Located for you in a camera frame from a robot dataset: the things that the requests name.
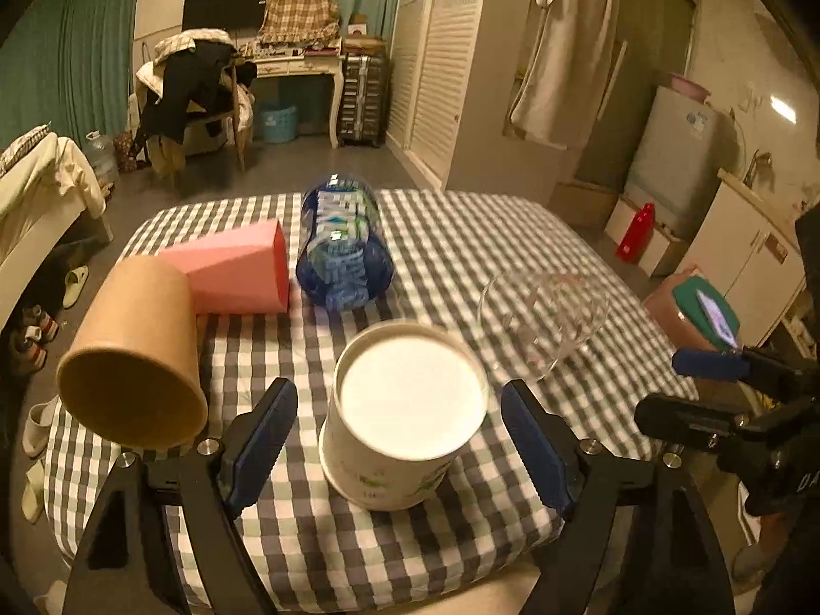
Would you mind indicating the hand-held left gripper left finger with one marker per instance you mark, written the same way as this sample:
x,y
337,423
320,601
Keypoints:
x,y
255,455

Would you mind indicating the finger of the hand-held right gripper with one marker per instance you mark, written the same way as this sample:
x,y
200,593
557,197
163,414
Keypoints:
x,y
682,423
708,364

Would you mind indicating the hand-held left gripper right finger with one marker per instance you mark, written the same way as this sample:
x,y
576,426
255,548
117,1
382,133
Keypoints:
x,y
537,455

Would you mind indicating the white paper cup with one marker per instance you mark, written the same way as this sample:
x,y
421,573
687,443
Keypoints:
x,y
403,416

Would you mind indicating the clear glass cup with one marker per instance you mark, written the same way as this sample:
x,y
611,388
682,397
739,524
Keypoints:
x,y
544,317

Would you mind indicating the brown paper cup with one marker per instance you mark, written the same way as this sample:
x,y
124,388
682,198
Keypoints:
x,y
138,359

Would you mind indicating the pink plastic cup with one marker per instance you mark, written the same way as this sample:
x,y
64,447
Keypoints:
x,y
240,269

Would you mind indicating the phone on green stand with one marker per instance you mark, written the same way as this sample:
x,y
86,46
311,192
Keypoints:
x,y
708,311

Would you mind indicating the white sink cabinet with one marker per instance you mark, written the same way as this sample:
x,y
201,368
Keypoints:
x,y
743,250

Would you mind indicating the red bottle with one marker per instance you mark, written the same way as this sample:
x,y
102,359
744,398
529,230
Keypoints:
x,y
636,234

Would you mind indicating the grey checkered tablecloth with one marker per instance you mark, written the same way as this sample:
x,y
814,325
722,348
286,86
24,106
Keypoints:
x,y
410,544

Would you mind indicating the metal faucet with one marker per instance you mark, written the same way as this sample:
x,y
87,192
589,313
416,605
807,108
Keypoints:
x,y
756,163

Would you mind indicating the white slipper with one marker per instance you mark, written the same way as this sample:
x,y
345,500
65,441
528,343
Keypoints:
x,y
37,426
77,283

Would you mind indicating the blue plastic bottle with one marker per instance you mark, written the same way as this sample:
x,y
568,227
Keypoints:
x,y
343,243

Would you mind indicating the pink basin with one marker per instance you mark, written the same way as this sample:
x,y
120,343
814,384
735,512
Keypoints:
x,y
689,85

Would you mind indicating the light blue laundry basket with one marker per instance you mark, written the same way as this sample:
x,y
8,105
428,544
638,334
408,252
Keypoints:
x,y
277,123

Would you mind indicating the large water jug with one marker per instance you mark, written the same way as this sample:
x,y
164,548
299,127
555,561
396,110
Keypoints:
x,y
101,157

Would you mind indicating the hanging white towel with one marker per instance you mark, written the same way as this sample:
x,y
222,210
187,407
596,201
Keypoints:
x,y
564,57

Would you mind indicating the dark ribbed suitcase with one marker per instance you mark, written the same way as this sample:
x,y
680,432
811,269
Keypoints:
x,y
364,99

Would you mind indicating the wooden chair with clothes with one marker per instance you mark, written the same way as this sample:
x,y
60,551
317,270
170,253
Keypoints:
x,y
189,86

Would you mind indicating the white dressing desk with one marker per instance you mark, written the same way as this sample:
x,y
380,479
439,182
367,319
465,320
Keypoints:
x,y
301,67

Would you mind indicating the white louvred wardrobe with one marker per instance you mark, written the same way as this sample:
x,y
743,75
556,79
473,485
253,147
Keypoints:
x,y
442,57

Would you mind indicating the plaid blanket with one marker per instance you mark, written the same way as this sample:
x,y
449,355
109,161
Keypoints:
x,y
301,13

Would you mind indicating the black flat screen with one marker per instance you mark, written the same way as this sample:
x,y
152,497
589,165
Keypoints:
x,y
224,3

